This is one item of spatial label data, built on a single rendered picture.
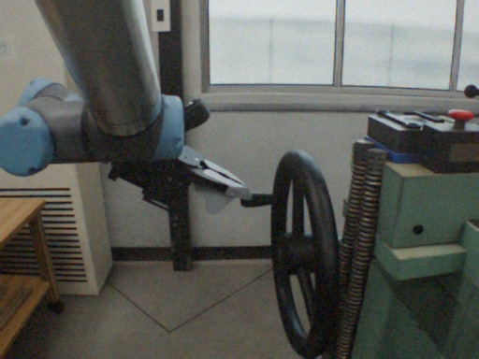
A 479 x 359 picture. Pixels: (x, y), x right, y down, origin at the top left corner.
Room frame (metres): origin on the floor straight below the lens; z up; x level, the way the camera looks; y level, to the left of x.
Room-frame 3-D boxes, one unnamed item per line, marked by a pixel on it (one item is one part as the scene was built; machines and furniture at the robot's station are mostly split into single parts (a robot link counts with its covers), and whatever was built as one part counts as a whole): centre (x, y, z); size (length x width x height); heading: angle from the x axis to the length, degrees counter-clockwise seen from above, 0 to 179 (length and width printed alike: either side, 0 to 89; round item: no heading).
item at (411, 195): (0.45, -0.23, 0.92); 0.15 x 0.13 x 0.09; 7
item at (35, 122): (0.43, 0.23, 0.99); 0.11 x 0.11 x 0.08; 5
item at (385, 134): (0.44, -0.23, 0.99); 0.13 x 0.11 x 0.06; 7
